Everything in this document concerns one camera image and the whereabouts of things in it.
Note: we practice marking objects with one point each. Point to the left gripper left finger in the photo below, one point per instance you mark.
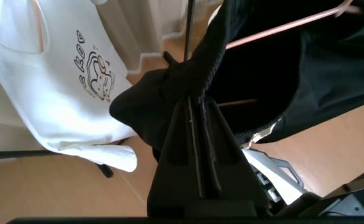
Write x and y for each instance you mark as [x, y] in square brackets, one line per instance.
[172, 186]

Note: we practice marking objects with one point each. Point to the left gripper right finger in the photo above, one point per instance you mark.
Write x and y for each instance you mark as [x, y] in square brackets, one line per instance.
[237, 186]

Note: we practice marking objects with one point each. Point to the black shorts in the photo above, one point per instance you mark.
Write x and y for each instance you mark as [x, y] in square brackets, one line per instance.
[262, 87]

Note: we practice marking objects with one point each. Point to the white printed t-shirt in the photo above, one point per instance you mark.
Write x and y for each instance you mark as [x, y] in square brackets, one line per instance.
[54, 102]

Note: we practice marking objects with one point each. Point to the pink clothes hanger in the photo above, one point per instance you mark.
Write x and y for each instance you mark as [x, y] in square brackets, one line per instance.
[278, 29]

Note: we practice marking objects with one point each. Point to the black clothes rack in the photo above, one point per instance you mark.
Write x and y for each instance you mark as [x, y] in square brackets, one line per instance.
[188, 31]

